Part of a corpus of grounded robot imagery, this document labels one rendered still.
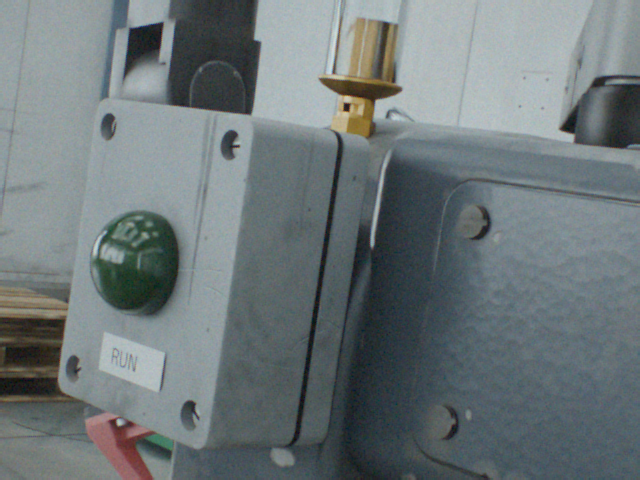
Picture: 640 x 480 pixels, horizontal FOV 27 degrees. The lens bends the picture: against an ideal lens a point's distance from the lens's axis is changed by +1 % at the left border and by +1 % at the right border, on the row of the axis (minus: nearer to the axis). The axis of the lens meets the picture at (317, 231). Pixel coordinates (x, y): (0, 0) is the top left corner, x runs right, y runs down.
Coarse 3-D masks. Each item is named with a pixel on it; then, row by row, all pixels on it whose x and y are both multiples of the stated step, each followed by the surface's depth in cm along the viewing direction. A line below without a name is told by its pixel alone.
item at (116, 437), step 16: (96, 416) 67; (112, 416) 66; (96, 432) 67; (112, 432) 66; (128, 432) 67; (144, 432) 66; (112, 448) 67; (128, 448) 67; (112, 464) 67; (128, 464) 66; (144, 464) 67
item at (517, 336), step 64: (384, 128) 44; (448, 128) 43; (384, 192) 38; (448, 192) 36; (512, 192) 34; (576, 192) 33; (384, 256) 37; (448, 256) 35; (512, 256) 34; (576, 256) 32; (384, 320) 37; (448, 320) 35; (512, 320) 34; (576, 320) 32; (384, 384) 37; (448, 384) 35; (512, 384) 33; (576, 384) 32; (192, 448) 42; (256, 448) 40; (320, 448) 38; (384, 448) 37; (448, 448) 35; (512, 448) 33; (576, 448) 32
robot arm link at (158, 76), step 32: (160, 0) 72; (192, 0) 71; (224, 0) 72; (256, 0) 74; (128, 32) 75; (160, 32) 75; (192, 32) 71; (224, 32) 72; (128, 64) 75; (160, 64) 72; (192, 64) 71; (256, 64) 74; (128, 96) 74; (160, 96) 71
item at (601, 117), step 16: (592, 96) 46; (608, 96) 45; (624, 96) 45; (592, 112) 46; (608, 112) 45; (624, 112) 45; (576, 128) 48; (592, 128) 46; (608, 128) 45; (624, 128) 45; (592, 144) 46; (608, 144) 45; (624, 144) 44
